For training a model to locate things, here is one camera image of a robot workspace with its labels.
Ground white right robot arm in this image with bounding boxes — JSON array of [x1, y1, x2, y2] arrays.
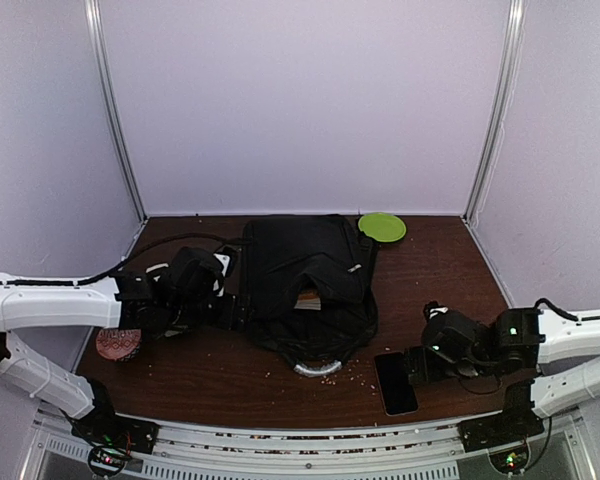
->
[[403, 298, 600, 442]]

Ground black student backpack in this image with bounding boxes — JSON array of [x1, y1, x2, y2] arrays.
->
[[240, 215, 379, 378]]

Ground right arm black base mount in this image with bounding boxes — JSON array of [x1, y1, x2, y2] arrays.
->
[[457, 412, 545, 453]]

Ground black smartphone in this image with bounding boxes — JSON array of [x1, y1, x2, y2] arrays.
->
[[374, 352, 418, 416]]

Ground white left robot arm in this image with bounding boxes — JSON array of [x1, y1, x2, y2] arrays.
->
[[0, 247, 237, 444]]

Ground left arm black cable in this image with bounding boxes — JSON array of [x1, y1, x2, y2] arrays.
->
[[0, 231, 221, 291]]

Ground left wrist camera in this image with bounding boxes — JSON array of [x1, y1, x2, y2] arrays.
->
[[213, 246, 240, 297]]

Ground aluminium front rail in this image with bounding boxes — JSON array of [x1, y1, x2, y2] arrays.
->
[[16, 403, 600, 479]]

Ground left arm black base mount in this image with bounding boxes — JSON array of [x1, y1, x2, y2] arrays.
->
[[66, 413, 160, 454]]

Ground right aluminium frame post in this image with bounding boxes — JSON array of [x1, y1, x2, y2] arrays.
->
[[463, 0, 527, 227]]

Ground orange treehouse paperback book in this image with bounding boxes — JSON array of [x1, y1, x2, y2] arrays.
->
[[294, 288, 322, 311]]

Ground red patterned bowl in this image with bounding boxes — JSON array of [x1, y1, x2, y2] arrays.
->
[[95, 329, 142, 362]]

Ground aluminium frame post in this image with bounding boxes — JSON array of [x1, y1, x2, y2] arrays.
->
[[463, 0, 527, 227], [84, 0, 148, 223]]

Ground green plate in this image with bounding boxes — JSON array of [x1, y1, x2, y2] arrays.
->
[[357, 212, 407, 243]]

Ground left aluminium frame post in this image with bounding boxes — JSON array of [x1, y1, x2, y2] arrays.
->
[[84, 0, 148, 223]]

